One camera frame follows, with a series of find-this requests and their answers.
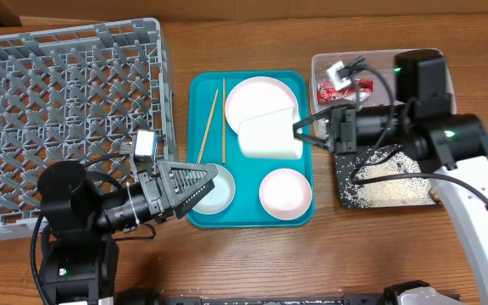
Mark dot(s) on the right wooden chopstick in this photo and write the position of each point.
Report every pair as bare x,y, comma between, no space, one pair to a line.
223,121

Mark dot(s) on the wooden chopstick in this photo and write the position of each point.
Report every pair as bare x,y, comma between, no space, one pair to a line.
208,125
223,121

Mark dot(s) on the pink small bowl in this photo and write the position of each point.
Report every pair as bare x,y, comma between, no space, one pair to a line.
285,194

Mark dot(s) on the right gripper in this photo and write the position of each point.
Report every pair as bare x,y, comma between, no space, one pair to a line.
343,130

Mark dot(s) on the clear plastic bin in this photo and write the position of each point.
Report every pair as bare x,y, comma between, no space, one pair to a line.
381,60

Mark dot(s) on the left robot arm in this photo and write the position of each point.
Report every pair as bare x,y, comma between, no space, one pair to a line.
73,254

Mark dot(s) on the grey small bowl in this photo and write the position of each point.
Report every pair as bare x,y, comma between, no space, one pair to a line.
222,194

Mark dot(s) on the black food waste tray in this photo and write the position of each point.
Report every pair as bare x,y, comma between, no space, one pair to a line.
379,186

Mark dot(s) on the grey dish rack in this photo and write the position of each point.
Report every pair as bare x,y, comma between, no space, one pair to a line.
78,93

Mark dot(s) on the left wooden chopstick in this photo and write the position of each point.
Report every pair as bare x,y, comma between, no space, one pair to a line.
208,125

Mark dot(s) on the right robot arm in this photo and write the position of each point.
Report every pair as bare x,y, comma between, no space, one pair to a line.
451,149

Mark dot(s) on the red snack wrapper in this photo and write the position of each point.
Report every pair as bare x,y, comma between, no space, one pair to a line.
326,92

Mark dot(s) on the white paper cup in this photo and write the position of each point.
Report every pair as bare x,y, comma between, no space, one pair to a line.
270,135

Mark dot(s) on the white round plate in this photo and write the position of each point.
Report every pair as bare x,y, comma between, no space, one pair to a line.
257,96

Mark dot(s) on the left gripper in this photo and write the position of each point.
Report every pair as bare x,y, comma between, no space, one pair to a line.
166,167

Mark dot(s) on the pile of rice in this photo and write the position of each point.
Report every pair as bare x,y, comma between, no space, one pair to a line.
388,186

